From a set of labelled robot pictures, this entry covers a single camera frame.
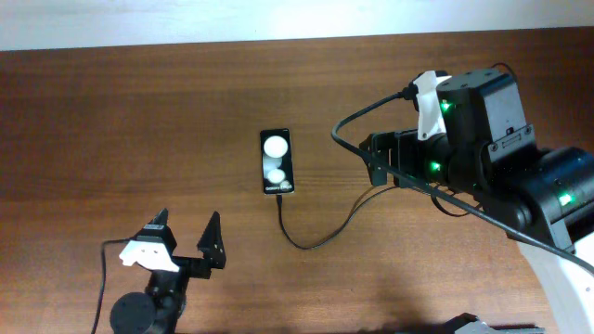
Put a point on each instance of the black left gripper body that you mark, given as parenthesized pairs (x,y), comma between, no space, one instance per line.
(170,286)

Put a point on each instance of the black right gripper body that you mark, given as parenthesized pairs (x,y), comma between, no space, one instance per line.
(429,161)

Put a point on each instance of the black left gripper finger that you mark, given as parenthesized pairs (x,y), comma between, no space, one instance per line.
(211,243)
(158,231)

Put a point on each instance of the black smartphone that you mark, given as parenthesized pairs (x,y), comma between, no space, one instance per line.
(277,167)

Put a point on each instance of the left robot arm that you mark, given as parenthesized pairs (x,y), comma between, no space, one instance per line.
(158,308)

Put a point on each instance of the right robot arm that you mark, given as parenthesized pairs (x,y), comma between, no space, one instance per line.
(474,148)

